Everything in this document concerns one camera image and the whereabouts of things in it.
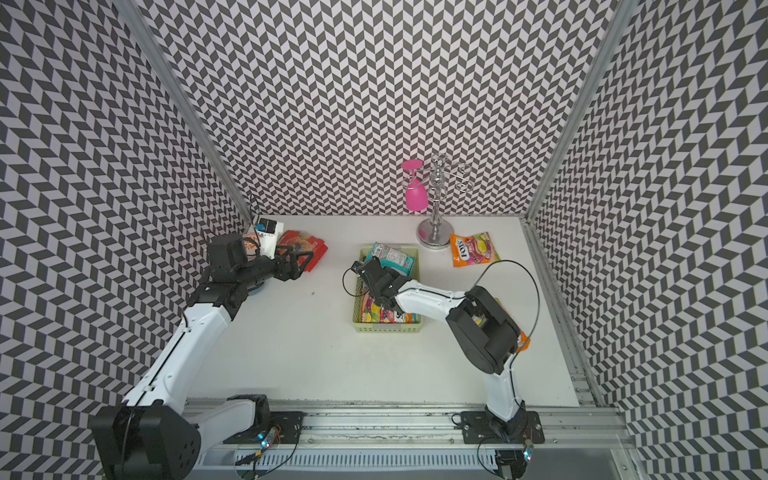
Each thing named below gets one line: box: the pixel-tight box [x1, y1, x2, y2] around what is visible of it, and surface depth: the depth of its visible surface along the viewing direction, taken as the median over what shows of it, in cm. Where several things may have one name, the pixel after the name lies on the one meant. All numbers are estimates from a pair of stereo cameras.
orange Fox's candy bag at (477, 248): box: [450, 232, 501, 267], surface depth 107 cm
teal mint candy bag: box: [364, 242, 416, 276], surface depth 98 cm
